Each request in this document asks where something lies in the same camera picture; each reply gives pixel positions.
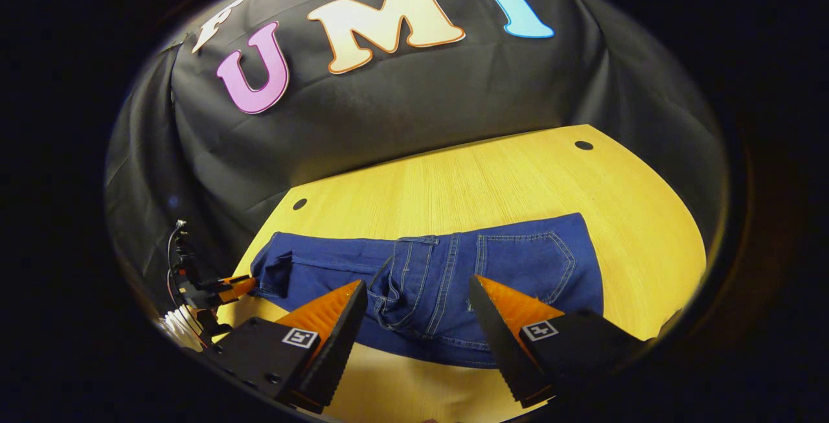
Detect blue denim jeans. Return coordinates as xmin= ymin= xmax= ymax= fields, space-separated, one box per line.
xmin=249 ymin=212 xmax=605 ymax=369

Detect black backdrop cloth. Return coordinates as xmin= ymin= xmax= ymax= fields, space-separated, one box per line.
xmin=104 ymin=0 xmax=729 ymax=320

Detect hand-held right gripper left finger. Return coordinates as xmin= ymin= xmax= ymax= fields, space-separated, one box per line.
xmin=204 ymin=279 xmax=369 ymax=414

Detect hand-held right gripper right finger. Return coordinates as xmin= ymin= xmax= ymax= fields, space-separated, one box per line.
xmin=468 ymin=274 xmax=648 ymax=409

